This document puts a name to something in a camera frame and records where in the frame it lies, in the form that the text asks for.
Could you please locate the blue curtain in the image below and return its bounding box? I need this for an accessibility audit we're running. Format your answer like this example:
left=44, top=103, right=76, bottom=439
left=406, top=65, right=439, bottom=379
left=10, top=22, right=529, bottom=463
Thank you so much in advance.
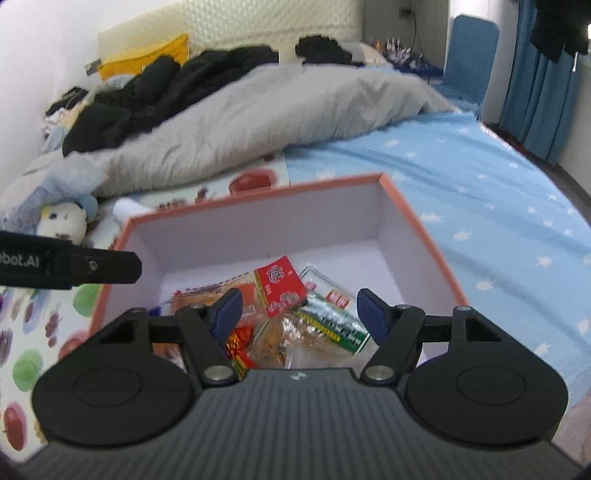
left=498, top=0, right=583, bottom=164

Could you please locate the white pillow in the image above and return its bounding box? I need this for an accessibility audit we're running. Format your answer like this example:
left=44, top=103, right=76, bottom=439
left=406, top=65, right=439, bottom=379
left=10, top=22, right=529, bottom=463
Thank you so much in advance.
left=355, top=42, right=393, bottom=65

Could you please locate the grey blanket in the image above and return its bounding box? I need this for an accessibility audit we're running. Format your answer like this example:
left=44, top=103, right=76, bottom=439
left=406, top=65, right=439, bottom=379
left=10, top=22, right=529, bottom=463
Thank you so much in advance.
left=0, top=62, right=455, bottom=199

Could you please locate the fruit printed sheet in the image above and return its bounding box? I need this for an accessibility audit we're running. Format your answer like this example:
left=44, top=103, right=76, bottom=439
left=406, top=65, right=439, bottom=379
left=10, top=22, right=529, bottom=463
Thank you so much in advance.
left=0, top=157, right=289, bottom=462

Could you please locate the red foil snack packet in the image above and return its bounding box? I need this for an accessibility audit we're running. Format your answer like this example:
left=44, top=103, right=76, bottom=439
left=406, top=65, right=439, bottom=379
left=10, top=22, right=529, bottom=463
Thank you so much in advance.
left=225, top=323, right=256, bottom=377

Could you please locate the cream quilted headboard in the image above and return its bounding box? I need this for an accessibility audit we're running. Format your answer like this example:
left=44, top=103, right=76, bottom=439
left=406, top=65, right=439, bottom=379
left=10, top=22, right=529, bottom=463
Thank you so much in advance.
left=97, top=0, right=363, bottom=61

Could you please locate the long brown red-label snack packet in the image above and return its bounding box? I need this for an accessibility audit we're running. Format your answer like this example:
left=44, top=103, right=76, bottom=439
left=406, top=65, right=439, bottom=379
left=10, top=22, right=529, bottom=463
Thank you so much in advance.
left=172, top=255, right=309, bottom=324

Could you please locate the green and white snack packet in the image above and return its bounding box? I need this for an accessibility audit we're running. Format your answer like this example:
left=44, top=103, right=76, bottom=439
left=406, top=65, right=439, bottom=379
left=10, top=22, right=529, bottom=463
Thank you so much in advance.
left=293, top=265, right=372, bottom=356

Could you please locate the black charger cable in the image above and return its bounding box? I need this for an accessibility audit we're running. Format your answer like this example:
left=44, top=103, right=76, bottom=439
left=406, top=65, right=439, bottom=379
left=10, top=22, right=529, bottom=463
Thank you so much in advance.
left=410, top=16, right=424, bottom=58

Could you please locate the clear dried meat packet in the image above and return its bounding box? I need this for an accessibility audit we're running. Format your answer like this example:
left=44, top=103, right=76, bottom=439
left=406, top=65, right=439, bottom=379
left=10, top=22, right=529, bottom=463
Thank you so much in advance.
left=252, top=314, right=333, bottom=370

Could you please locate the yellow pillow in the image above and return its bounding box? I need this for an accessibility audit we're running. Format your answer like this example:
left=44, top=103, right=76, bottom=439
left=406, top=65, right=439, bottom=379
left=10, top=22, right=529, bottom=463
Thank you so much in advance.
left=98, top=33, right=190, bottom=80

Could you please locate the pile of clothes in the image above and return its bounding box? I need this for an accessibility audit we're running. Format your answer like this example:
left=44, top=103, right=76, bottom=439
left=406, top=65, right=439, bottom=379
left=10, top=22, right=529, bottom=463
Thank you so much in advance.
left=44, top=87, right=93, bottom=121

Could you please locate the dark hanging garment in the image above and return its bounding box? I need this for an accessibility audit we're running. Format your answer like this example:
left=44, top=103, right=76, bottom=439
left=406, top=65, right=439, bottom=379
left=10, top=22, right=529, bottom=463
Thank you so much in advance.
left=529, top=0, right=591, bottom=63

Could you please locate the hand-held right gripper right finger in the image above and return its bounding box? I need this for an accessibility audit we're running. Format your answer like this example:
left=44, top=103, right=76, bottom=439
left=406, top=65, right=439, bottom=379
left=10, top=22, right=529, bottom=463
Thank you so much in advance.
left=358, top=287, right=504, bottom=386

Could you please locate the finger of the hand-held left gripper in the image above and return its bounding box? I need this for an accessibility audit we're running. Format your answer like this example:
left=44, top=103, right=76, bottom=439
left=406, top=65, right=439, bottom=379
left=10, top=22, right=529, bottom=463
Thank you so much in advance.
left=71, top=247, right=143, bottom=287

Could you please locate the white and blue plush toy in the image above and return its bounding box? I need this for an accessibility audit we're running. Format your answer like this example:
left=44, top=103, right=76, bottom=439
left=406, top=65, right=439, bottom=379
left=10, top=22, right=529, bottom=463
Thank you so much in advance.
left=37, top=194, right=100, bottom=247

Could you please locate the white spray bottle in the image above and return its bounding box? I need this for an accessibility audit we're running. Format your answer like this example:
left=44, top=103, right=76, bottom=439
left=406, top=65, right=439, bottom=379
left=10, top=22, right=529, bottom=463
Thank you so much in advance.
left=112, top=198, right=153, bottom=228

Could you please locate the pink cardboard box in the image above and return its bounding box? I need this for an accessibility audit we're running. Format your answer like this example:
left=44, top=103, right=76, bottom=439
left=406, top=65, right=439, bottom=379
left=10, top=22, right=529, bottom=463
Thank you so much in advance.
left=88, top=173, right=462, bottom=370

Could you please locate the blue star bed sheet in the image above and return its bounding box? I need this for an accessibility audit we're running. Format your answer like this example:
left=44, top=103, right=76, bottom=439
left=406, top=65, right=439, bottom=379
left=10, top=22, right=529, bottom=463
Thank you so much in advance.
left=284, top=65, right=591, bottom=416

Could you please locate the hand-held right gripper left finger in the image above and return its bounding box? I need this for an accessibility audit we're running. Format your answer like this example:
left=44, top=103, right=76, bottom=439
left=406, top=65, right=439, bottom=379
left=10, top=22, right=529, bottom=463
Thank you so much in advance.
left=95, top=287, right=244, bottom=387

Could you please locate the row of small bottles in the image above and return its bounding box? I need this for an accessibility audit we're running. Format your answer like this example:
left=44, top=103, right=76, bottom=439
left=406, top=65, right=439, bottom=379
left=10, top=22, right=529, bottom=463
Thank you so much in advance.
left=376, top=37, right=444, bottom=72

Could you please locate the black jacket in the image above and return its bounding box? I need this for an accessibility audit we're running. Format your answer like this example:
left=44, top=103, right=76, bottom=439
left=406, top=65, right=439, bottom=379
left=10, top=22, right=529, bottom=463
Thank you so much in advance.
left=62, top=44, right=280, bottom=158

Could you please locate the blue chair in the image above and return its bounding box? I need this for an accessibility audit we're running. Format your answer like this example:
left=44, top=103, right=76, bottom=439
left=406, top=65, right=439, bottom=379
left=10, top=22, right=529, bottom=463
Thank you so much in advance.
left=441, top=14, right=500, bottom=102

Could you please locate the black clothing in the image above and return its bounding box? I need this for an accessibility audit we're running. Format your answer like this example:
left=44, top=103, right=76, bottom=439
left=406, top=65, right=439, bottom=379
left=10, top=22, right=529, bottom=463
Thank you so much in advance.
left=294, top=34, right=365, bottom=66

